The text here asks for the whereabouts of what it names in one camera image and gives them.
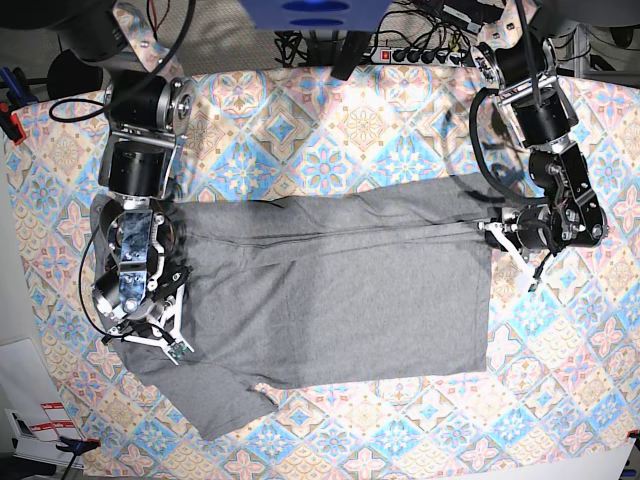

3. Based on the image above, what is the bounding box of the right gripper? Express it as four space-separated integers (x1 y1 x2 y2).
92 264 188 335

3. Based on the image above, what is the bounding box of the grey T-shirt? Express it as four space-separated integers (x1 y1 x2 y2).
113 174 499 440

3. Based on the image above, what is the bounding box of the patterned tile tablecloth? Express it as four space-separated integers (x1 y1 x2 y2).
1 66 639 479

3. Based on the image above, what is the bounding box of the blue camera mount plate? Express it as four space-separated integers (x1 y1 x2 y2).
240 0 391 32

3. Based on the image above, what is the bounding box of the white box with red labels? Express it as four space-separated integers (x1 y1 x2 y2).
4 402 82 467

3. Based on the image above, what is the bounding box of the red and black clamp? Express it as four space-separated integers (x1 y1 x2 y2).
0 102 26 145

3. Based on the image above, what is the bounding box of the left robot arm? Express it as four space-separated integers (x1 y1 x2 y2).
469 2 608 255

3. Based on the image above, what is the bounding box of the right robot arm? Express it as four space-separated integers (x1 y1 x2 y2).
51 1 196 345

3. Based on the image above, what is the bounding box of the blue spring clamp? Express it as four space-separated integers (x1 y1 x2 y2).
56 436 101 456

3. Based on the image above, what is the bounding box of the black centre post clamp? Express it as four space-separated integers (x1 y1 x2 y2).
331 31 372 81

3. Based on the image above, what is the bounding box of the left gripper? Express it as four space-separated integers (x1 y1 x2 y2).
477 205 555 253

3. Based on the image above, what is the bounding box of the white power strip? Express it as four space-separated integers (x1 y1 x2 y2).
370 47 472 67

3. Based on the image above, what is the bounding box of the black round weight disc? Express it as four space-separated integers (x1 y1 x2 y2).
46 49 103 100

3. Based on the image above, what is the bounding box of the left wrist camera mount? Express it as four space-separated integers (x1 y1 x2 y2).
496 223 552 293

